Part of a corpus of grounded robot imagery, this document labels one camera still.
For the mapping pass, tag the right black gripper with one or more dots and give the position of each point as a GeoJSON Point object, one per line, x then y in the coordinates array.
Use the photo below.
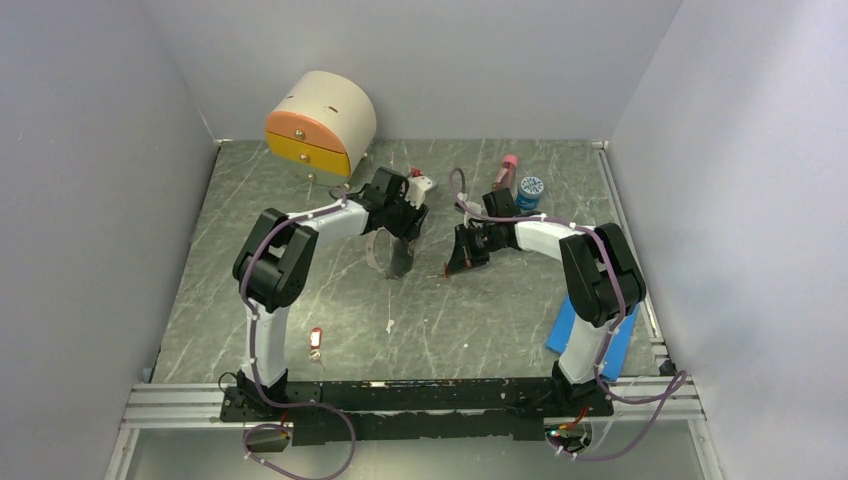
{"type": "Point", "coordinates": [464, 256]}

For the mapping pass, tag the pink capped brown vial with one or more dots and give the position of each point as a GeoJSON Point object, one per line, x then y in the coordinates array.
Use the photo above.
{"type": "Point", "coordinates": [506, 172]}

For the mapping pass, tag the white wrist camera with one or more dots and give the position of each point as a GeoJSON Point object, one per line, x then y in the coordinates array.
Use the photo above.
{"type": "Point", "coordinates": [418, 185]}
{"type": "Point", "coordinates": [464, 205]}

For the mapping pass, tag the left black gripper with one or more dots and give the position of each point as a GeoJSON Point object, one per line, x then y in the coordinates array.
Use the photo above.
{"type": "Point", "coordinates": [410, 229]}

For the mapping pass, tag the blue foam sheet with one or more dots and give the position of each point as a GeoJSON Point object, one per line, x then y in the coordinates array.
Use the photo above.
{"type": "Point", "coordinates": [560, 334]}

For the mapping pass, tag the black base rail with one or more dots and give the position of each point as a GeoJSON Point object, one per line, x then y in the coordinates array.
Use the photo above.
{"type": "Point", "coordinates": [319, 412]}

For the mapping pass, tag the round beige drawer box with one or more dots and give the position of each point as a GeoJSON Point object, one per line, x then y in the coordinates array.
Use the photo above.
{"type": "Point", "coordinates": [322, 128]}

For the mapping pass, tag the key with red label fob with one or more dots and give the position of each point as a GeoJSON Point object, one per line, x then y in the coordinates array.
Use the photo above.
{"type": "Point", "coordinates": [315, 342]}

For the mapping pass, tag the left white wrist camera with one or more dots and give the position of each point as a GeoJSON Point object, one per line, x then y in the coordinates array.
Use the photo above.
{"type": "Point", "coordinates": [418, 185]}

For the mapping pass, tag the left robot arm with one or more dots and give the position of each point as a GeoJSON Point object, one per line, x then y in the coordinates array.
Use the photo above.
{"type": "Point", "coordinates": [274, 263]}

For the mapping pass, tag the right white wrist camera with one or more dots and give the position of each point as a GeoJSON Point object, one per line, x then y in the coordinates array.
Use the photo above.
{"type": "Point", "coordinates": [464, 205]}

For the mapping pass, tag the aluminium frame rail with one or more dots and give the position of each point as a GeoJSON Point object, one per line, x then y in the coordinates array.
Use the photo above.
{"type": "Point", "coordinates": [160, 406]}

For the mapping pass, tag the blue round tin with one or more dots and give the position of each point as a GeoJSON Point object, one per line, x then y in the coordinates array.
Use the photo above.
{"type": "Point", "coordinates": [529, 193]}

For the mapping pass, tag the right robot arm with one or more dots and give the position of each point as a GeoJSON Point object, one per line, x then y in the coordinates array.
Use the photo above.
{"type": "Point", "coordinates": [603, 282]}

